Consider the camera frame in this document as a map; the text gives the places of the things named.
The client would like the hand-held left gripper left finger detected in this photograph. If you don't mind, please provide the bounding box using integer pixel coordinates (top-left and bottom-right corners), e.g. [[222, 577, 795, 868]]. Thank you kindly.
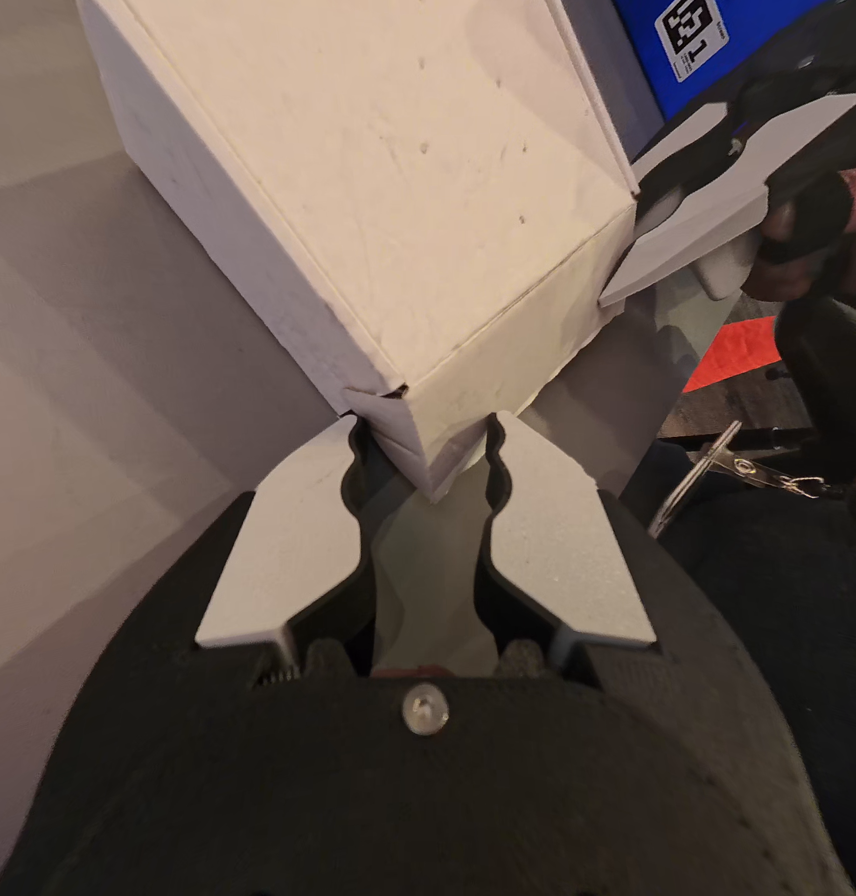
[[195, 416, 377, 674]]

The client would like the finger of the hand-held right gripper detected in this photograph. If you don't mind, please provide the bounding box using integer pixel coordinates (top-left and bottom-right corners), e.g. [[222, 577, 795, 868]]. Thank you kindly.
[[598, 91, 856, 309], [631, 101, 742, 228]]

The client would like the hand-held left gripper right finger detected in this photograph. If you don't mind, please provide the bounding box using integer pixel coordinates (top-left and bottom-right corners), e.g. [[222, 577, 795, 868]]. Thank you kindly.
[[473, 412, 658, 676]]

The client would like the blue plastic bin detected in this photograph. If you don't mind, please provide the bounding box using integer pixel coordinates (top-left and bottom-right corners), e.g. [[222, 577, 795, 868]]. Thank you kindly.
[[610, 0, 845, 123]]

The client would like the white cardboard box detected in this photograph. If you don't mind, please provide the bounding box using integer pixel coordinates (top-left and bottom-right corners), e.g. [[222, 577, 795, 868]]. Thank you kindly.
[[74, 0, 642, 505]]

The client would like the white printed bin label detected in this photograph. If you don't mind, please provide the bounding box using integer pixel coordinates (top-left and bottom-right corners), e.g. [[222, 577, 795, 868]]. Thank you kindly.
[[654, 0, 731, 84]]

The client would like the red object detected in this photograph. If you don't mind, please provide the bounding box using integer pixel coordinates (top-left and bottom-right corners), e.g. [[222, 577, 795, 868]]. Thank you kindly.
[[682, 315, 783, 394]]

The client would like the clear badge strap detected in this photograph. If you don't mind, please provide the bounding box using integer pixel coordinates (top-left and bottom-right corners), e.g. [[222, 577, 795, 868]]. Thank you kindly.
[[722, 451, 828, 499]]

